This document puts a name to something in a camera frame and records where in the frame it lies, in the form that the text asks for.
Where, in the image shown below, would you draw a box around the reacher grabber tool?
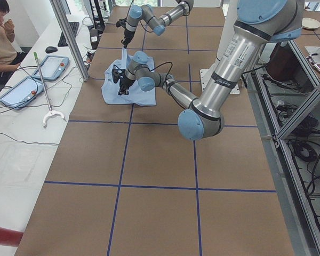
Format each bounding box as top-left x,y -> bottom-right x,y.
33,52 -> 66,128

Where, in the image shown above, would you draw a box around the black computer mouse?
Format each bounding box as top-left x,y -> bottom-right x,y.
45,46 -> 58,53

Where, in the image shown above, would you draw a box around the black keyboard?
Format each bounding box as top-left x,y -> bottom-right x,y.
57,21 -> 80,47

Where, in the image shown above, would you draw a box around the light blue t-shirt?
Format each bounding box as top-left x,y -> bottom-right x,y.
101,48 -> 156,106

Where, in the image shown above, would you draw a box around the seated person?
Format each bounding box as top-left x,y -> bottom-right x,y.
0,0 -> 27,85

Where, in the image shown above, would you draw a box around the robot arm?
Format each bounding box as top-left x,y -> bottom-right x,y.
116,0 -> 194,49
112,1 -> 304,140

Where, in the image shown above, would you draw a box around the near teach pendant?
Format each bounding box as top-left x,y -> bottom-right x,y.
0,77 -> 44,109

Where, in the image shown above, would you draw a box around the white plate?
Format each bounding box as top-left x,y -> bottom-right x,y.
302,17 -> 320,30

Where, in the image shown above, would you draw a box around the teach pendant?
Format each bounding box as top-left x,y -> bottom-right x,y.
35,55 -> 69,82
0,77 -> 44,109

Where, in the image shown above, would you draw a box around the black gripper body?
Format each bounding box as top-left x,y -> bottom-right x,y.
111,68 -> 131,88
116,18 -> 135,40

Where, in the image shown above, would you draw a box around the aluminium frame post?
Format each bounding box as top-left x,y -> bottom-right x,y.
50,0 -> 89,82

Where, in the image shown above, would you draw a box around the aluminium frame side rack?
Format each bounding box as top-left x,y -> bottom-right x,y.
243,35 -> 320,255

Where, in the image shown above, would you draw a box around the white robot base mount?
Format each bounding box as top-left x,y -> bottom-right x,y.
199,0 -> 242,95

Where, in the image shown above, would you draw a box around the far teach pendant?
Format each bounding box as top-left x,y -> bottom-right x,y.
35,55 -> 69,82

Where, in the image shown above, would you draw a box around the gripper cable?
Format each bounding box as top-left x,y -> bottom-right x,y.
146,61 -> 174,81

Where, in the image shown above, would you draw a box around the red fire extinguisher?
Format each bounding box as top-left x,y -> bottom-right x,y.
0,227 -> 23,247

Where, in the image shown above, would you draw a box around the blue tape grid lines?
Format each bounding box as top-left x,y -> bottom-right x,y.
42,5 -> 320,256

